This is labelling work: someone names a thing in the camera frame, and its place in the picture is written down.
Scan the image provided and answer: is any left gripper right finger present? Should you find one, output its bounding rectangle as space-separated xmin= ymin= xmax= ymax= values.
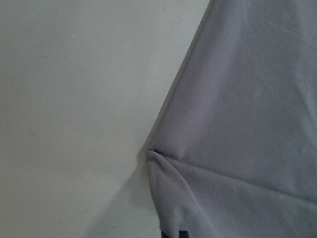
xmin=179 ymin=230 xmax=188 ymax=238

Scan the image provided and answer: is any dark brown t-shirt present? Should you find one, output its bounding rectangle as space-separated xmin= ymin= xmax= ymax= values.
xmin=146 ymin=0 xmax=317 ymax=238

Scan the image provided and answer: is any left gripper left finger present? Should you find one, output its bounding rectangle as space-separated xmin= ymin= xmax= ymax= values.
xmin=161 ymin=231 xmax=169 ymax=238

